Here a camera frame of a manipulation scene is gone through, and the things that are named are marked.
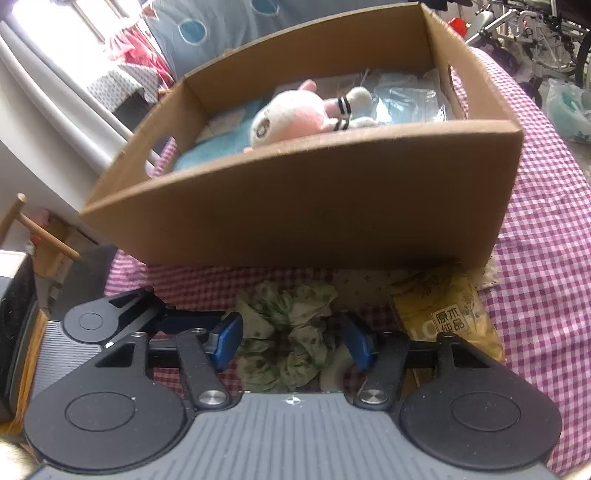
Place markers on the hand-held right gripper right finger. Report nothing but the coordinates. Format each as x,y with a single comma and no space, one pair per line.
361,344

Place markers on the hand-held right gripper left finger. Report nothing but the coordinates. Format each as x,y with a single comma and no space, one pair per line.
228,337

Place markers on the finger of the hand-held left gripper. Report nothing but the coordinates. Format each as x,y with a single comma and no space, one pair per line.
184,321

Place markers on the green patterned scrunchie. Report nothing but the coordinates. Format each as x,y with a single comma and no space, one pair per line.
286,332

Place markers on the brown cardboard box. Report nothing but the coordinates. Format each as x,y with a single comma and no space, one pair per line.
300,203

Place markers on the light blue towel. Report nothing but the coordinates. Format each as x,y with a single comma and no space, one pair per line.
217,150

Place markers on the pink and white plush toy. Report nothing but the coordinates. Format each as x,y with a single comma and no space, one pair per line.
295,117

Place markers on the clear packet with blue contents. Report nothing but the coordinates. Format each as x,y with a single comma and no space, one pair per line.
411,104

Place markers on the white round roll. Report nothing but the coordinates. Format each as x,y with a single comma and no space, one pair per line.
334,369

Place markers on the black chair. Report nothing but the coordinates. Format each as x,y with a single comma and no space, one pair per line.
16,332

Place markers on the yellow tissue pack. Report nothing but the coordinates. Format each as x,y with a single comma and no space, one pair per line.
443,314

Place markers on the wooden chair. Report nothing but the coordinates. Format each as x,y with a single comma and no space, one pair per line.
41,235

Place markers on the pink checked tablecloth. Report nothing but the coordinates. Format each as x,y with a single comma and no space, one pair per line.
545,230

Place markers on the white curtain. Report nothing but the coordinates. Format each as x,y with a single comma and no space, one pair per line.
55,106

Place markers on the white polka-dot cloth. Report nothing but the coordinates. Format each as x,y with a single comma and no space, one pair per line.
120,85

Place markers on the pink hanging garment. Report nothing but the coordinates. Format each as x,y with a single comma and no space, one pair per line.
138,50

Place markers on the blue blanket with circles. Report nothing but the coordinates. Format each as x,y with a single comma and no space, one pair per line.
221,23

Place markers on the pale plastic bag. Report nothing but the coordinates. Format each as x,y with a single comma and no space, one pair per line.
570,110

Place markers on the red plastic bag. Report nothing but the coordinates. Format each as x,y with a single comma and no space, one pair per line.
456,25

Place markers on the black wheelchair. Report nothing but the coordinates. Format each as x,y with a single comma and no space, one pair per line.
540,37

